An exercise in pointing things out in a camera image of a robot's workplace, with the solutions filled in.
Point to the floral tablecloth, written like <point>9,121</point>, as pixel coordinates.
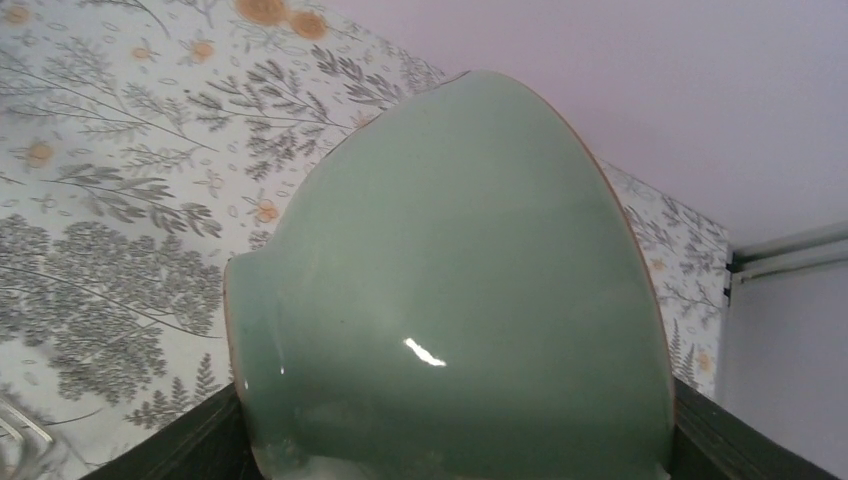
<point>143,144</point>

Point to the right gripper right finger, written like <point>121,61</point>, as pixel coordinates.
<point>712,444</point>

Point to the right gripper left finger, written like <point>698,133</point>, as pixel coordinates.
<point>209,442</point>

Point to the aluminium rail frame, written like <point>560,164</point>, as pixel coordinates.
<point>808,250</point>

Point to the pale green bowl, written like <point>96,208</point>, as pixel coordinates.
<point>453,292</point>

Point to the wire dish rack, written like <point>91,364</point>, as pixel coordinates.
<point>29,450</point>

